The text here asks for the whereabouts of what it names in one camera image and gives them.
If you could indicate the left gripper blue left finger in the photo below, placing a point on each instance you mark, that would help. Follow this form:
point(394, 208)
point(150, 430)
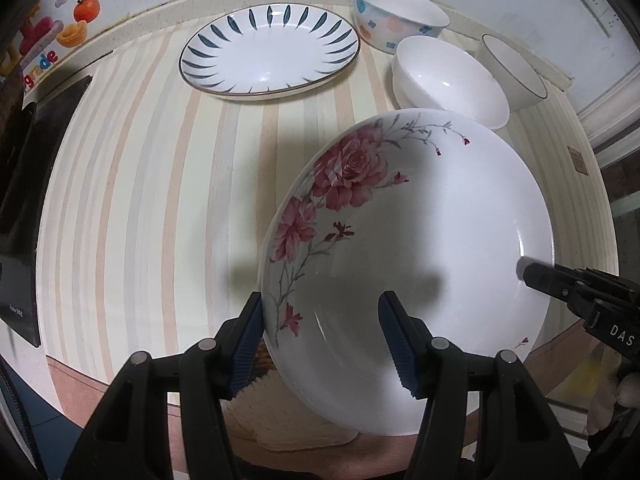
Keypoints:
point(244, 341)

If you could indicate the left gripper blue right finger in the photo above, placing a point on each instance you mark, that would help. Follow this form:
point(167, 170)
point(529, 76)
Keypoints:
point(404, 338)

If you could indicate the white plate pink flowers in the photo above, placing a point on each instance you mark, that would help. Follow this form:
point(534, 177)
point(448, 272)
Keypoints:
point(427, 204)

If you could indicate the white bowl dark rim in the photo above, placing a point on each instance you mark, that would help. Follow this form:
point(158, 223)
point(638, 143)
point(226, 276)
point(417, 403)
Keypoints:
point(520, 83)

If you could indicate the plain white bowl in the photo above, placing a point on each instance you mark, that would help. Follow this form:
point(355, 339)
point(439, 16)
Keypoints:
point(431, 73)

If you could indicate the white plate blue leaf pattern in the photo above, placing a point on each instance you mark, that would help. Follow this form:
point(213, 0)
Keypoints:
point(268, 51)

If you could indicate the white bowl coloured hearts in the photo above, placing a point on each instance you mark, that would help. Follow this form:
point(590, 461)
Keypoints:
point(384, 23)

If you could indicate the striped table cloth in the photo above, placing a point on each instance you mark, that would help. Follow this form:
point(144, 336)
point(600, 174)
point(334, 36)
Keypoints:
point(161, 196)

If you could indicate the black induction cooktop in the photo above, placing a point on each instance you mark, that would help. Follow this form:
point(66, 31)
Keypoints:
point(28, 152)

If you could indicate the white wall socket right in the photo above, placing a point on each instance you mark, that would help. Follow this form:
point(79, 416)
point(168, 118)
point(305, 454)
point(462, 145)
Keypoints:
point(609, 22)

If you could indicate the colourful wall sticker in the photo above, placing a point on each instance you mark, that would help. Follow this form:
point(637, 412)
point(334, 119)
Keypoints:
point(52, 30)

